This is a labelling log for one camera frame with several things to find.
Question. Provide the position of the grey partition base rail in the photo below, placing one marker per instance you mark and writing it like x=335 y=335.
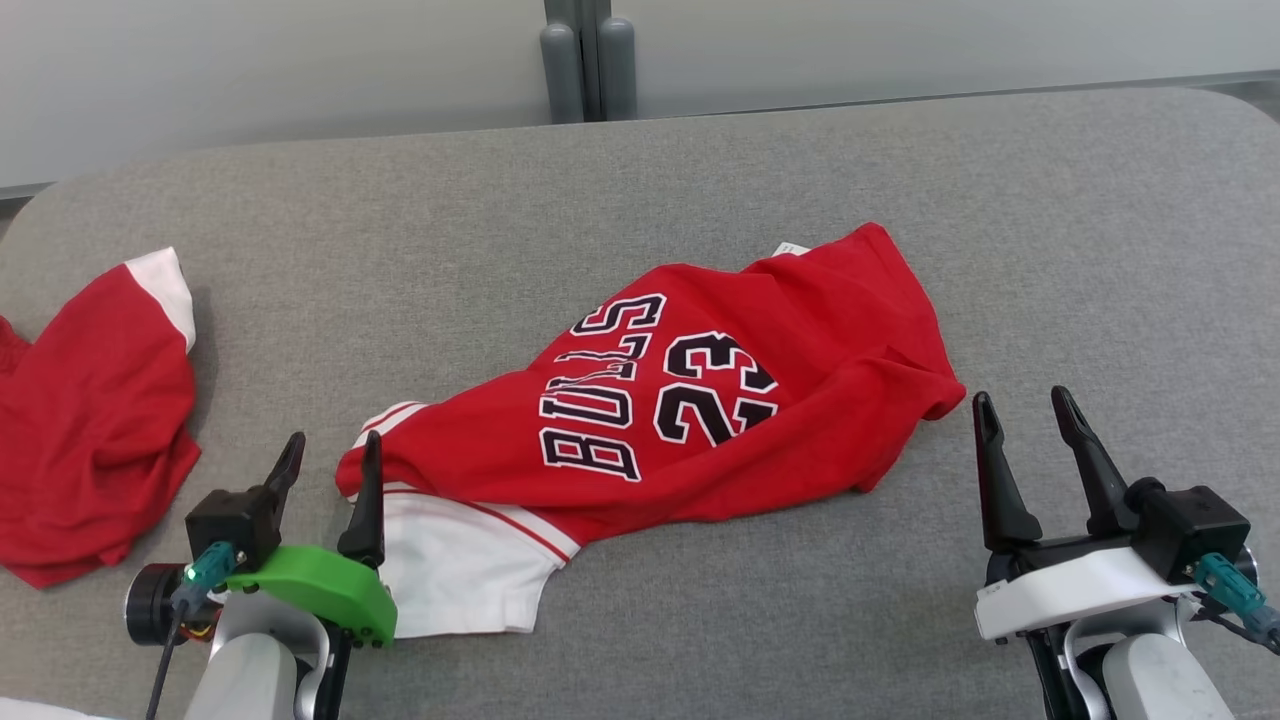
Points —
x=1255 y=80
x=22 y=191

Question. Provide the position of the red Bulls jersey shirt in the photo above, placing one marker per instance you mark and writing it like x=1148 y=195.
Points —
x=700 y=420

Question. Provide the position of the grey partition post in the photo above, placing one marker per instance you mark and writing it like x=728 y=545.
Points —
x=590 y=60

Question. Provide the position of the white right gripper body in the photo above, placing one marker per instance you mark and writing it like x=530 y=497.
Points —
x=1070 y=590

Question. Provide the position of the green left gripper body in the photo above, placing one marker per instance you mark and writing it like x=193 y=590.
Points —
x=320 y=580

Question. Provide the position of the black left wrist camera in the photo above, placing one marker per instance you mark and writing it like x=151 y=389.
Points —
x=230 y=520

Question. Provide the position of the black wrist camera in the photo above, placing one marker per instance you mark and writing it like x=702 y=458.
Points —
x=230 y=520
x=1190 y=525

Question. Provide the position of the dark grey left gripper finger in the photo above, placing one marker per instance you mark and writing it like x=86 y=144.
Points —
x=288 y=470
x=368 y=520

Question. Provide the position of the red shorts with white trim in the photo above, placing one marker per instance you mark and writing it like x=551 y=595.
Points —
x=90 y=440

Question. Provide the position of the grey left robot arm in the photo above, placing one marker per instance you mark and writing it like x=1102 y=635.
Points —
x=250 y=670

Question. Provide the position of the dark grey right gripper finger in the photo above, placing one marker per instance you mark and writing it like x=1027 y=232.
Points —
x=1100 y=490
x=1005 y=510

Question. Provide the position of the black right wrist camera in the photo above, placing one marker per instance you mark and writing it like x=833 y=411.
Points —
x=1190 y=525

